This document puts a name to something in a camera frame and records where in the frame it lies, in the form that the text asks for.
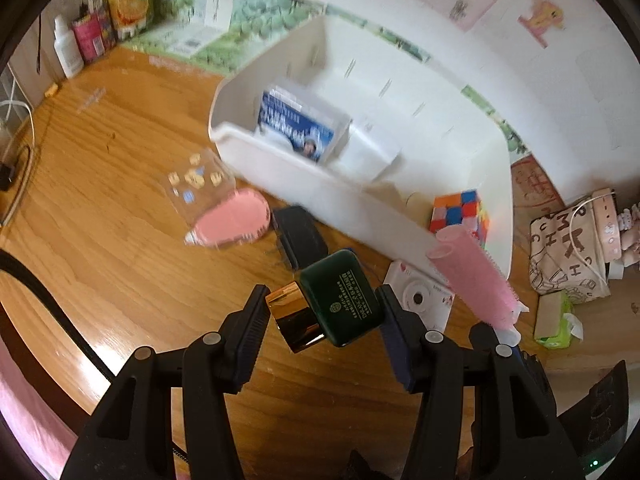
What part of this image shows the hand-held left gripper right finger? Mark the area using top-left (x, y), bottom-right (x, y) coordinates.
top-left (375, 284), bottom-right (586, 480)

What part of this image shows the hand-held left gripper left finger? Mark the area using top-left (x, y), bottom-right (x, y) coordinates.
top-left (60, 284), bottom-right (273, 480)

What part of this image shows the green bottle with gold cap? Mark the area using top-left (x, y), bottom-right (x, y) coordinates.
top-left (265, 249), bottom-right (386, 356)

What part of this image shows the pink hair roller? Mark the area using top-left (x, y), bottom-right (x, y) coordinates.
top-left (426, 225), bottom-right (521, 332)

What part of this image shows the colourful puzzle cube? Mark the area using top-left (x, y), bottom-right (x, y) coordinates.
top-left (430, 189), bottom-right (491, 251)

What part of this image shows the white plastic bin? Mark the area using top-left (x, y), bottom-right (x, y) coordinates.
top-left (209, 14), bottom-right (513, 281)

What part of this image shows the white box with blue label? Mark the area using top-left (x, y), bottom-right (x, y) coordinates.
top-left (254, 82), bottom-right (352, 166)

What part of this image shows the green tissue pack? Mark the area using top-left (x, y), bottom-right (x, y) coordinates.
top-left (534, 290), bottom-right (585, 351)

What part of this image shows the black charger plug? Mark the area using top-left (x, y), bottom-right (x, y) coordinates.
top-left (270, 205), bottom-right (330, 273)

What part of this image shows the pink hairbrush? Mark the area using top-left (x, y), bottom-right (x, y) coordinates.
top-left (184, 188), bottom-right (272, 248)

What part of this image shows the letter print tote bag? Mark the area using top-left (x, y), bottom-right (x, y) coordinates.
top-left (529, 200), bottom-right (613, 303)

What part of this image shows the clear sticker box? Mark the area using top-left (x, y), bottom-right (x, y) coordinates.
top-left (166, 149), bottom-right (238, 226)

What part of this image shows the brown-haired doll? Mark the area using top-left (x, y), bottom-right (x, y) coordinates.
top-left (616, 202), bottom-right (640, 266)

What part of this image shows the brown printed card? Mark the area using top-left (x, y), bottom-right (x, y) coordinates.
top-left (510, 155), bottom-right (566, 208)

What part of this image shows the pink cloth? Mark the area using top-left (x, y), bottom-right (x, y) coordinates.
top-left (0, 330), bottom-right (76, 480)

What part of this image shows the green grape print poster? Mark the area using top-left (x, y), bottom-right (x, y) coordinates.
top-left (120, 0), bottom-right (528, 156)

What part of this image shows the pink can pen holder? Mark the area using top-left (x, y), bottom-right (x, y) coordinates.
top-left (71, 12), bottom-right (111, 65)

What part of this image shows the white spray bottle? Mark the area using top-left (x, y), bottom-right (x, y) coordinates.
top-left (52, 16), bottom-right (85, 79)

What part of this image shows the white pink instant camera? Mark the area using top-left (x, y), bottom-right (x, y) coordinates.
top-left (384, 259), bottom-right (456, 333)

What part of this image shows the white charging cable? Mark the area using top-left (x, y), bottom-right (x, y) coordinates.
top-left (570, 195), bottom-right (618, 281)

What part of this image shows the thick black cable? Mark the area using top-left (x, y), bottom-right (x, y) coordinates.
top-left (0, 249), bottom-right (116, 386)

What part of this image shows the yellow pony wall sticker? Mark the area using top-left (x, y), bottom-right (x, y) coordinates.
top-left (517, 0), bottom-right (568, 48)

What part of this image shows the thin black cable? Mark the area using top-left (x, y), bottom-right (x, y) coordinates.
top-left (34, 15), bottom-right (45, 73)

